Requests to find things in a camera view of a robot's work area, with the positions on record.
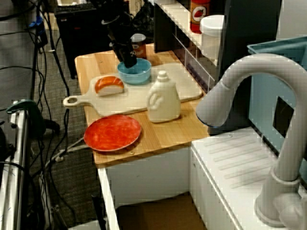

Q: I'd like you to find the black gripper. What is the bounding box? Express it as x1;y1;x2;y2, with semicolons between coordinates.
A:
106;16;139;69

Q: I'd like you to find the orange beans can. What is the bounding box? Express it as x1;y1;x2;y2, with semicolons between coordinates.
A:
129;33;147;60

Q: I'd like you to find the light blue bowl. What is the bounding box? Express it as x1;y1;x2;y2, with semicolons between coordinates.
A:
117;58;152;85

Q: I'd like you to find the salmon sushi toy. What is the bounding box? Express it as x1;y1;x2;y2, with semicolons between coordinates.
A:
94;75;125;97

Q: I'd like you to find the pale wooden cutting board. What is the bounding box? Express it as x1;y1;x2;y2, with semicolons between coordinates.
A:
62;62;204;116

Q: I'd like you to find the black computer case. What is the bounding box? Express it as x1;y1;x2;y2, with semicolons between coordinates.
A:
54;0;131;80

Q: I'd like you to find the white detergent bottle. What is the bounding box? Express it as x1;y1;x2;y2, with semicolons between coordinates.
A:
146;70;182;124

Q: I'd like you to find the red round plate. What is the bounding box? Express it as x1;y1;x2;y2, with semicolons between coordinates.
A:
83;114;142;153

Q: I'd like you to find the red ketchup bottle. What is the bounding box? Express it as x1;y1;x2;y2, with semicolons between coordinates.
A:
190;0;211;34

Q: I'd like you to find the white lidded container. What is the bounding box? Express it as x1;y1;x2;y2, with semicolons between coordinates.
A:
199;14;225;60

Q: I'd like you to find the green handheld tool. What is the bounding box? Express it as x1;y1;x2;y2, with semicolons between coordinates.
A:
6;99;60;138

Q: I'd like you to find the white toy sink unit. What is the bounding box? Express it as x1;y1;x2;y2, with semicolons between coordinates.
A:
97;126;307;230

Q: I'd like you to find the black tiled shelf unit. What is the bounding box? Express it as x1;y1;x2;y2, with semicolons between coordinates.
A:
153;0;283;135

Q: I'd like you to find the teal box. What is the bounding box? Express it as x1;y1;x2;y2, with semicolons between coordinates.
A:
247;35;307;168

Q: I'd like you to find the brown cardboard sheet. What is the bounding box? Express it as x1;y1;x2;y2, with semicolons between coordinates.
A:
115;194;207;230

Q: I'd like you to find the grey toy faucet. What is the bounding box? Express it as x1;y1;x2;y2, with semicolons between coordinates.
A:
196;53;307;228

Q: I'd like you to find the long black cable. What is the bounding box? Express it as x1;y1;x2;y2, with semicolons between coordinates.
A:
47;0;71;99

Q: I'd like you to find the blue cable connector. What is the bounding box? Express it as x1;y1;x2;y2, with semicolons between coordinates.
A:
28;20;44;31

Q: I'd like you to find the white cable bundle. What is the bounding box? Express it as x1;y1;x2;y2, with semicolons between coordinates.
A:
44;138;89;168

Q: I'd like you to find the aluminium extrusion frame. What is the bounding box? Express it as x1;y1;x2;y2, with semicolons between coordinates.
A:
0;103;32;230

